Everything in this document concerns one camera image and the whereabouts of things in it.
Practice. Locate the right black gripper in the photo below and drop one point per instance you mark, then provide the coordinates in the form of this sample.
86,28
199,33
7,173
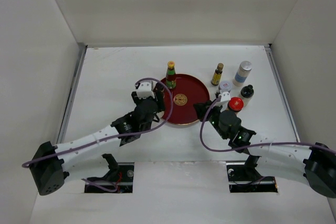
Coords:
200,107

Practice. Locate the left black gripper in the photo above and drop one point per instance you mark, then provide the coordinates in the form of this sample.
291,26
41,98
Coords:
158,99

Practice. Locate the green label sauce bottle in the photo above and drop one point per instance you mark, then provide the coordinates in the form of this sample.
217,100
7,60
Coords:
170,79

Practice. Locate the small yellow label bottle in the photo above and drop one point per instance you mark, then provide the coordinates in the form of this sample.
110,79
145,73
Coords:
217,74

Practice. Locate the white lid spice jar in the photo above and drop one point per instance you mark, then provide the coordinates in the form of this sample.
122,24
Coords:
225,86

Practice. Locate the red lid sauce jar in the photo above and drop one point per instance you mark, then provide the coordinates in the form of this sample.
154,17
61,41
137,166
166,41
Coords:
235,104

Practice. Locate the black cap round bottle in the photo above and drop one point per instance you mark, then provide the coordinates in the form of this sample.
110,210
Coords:
246,94

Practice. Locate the small black cap spice jar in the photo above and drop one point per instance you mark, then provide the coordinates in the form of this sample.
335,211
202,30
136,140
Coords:
159,88

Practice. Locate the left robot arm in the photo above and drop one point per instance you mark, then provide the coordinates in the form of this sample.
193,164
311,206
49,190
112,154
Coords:
90,158

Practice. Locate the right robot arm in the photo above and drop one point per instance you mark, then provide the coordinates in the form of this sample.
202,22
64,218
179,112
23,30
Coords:
309,164

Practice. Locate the red round tray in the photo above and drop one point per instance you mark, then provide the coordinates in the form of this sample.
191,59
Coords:
188,91

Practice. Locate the tall blue label shaker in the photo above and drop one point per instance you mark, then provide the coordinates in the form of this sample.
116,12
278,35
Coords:
242,73

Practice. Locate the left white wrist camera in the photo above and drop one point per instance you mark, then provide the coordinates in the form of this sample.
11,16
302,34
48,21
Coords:
144,90

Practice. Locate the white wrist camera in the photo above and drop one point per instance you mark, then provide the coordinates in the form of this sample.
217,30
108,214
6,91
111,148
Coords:
144,90
222,98

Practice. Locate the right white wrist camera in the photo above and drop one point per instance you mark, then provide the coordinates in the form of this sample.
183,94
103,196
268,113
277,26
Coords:
222,98

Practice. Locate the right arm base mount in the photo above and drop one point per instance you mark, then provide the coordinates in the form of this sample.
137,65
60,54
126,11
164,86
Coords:
243,178

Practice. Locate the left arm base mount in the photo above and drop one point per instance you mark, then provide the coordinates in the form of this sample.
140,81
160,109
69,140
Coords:
118,179

